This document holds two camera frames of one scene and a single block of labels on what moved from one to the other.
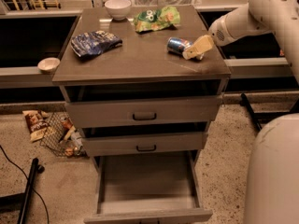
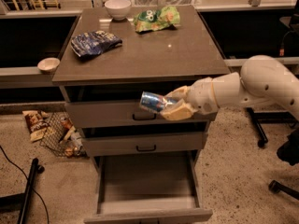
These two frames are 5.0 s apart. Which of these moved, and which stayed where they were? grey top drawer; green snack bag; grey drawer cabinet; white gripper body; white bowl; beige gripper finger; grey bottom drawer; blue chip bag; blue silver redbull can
Moved: blue silver redbull can; white gripper body; beige gripper finger
Stayed: grey bottom drawer; grey top drawer; green snack bag; grey drawer cabinet; blue chip bag; white bowl
